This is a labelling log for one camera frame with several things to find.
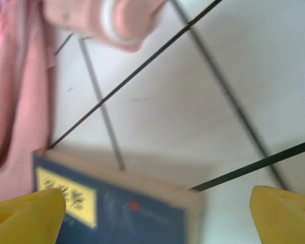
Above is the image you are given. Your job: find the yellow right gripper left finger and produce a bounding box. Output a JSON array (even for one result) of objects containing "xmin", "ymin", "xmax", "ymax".
[{"xmin": 0, "ymin": 188, "xmax": 66, "ymax": 244}]

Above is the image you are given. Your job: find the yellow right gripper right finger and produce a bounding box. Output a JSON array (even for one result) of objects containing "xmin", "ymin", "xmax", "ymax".
[{"xmin": 249, "ymin": 185, "xmax": 305, "ymax": 244}]

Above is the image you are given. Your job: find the dark blue book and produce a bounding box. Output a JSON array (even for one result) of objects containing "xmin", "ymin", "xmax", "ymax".
[{"xmin": 32, "ymin": 149, "xmax": 203, "ymax": 244}]

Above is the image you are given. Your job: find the pink backpack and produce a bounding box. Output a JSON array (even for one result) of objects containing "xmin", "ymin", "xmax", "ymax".
[{"xmin": 0, "ymin": 0, "xmax": 57, "ymax": 204}]

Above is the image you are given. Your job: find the pink pencil case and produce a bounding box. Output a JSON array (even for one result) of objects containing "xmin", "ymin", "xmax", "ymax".
[{"xmin": 44, "ymin": 0, "xmax": 166, "ymax": 53}]

